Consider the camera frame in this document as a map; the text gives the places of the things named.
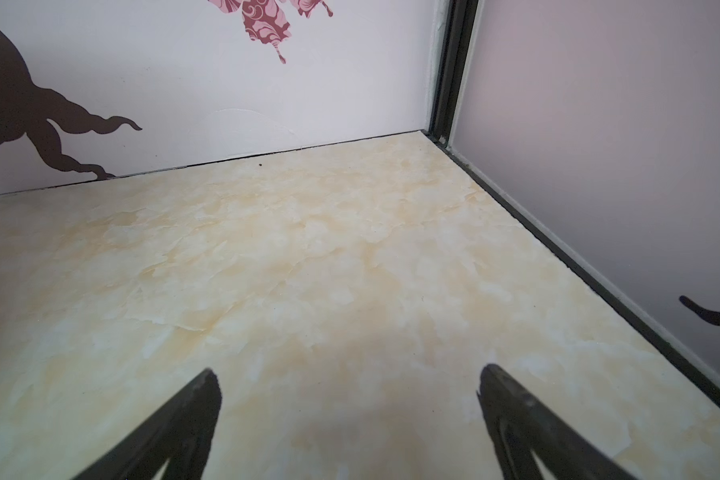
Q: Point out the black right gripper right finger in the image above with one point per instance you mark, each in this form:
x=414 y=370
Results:
x=524 y=432

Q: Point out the black right corner frame post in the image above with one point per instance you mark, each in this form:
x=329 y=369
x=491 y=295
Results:
x=458 y=27

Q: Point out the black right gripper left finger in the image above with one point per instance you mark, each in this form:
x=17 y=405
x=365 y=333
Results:
x=175 y=440

